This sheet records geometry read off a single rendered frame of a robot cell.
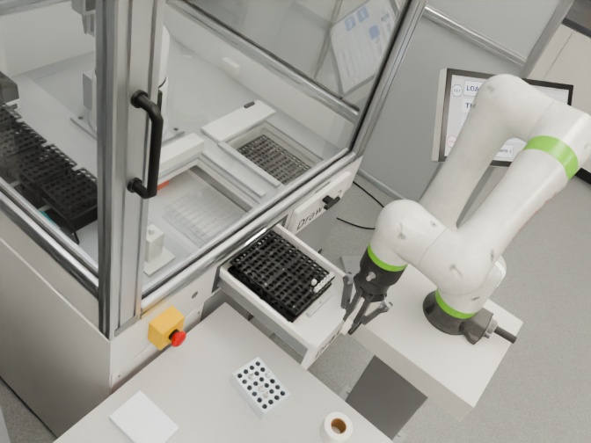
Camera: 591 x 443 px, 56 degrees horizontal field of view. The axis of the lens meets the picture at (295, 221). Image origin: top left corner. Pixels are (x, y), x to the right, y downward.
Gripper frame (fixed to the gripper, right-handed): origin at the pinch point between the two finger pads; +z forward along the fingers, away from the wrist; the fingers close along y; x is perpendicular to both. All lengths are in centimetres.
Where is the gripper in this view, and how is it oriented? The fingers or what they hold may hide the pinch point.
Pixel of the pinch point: (349, 323)
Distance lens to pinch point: 138.2
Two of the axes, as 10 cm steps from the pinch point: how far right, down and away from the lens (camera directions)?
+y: 7.7, 5.7, -2.9
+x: 5.9, -4.6, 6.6
